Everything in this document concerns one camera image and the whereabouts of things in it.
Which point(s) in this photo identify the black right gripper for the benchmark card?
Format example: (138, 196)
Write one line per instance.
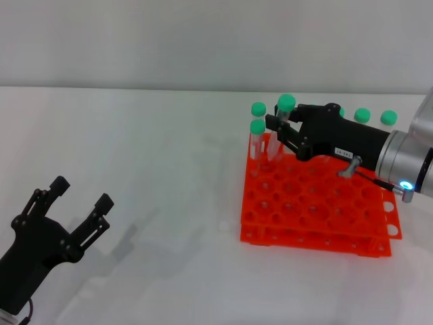
(338, 135)

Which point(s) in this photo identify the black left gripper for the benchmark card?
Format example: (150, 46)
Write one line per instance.
(34, 243)

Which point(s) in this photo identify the orange test tube rack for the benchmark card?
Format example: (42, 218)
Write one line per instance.
(304, 203)

